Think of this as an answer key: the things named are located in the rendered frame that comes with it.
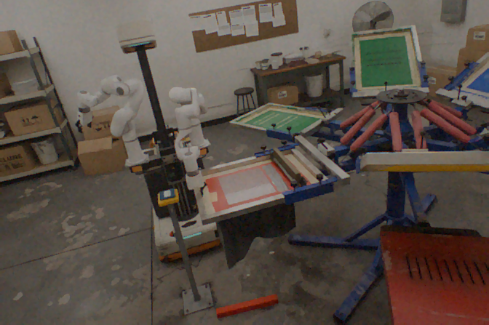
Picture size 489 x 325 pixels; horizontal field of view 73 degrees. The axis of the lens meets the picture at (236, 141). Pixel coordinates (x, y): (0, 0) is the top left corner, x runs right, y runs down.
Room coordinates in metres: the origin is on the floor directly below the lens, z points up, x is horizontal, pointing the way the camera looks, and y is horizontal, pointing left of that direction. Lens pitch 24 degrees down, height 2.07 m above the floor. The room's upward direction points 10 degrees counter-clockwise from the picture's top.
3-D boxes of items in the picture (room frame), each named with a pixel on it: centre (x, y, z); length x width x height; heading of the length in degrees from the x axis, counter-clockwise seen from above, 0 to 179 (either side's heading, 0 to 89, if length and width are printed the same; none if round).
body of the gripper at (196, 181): (1.77, 0.30, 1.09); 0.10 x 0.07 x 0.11; 100
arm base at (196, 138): (2.20, 0.28, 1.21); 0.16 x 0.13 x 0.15; 12
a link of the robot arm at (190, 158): (1.81, 0.28, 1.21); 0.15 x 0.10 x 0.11; 178
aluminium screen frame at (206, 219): (1.83, -0.07, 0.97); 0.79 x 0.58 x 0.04; 100
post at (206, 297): (1.85, 0.50, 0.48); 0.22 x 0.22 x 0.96; 10
